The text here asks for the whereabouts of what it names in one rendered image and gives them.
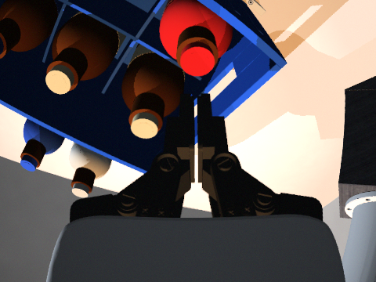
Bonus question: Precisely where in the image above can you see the red bottle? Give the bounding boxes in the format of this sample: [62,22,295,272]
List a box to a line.
[159,0,233,76]

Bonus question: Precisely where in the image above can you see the brown bottle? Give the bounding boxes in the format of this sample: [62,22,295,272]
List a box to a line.
[0,0,63,59]
[121,44,185,139]
[45,11,126,94]

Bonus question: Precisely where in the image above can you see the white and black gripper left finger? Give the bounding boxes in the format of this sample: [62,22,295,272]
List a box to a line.
[70,94,195,222]

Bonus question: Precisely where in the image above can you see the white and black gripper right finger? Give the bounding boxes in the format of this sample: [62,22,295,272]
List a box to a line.
[197,93,323,221]

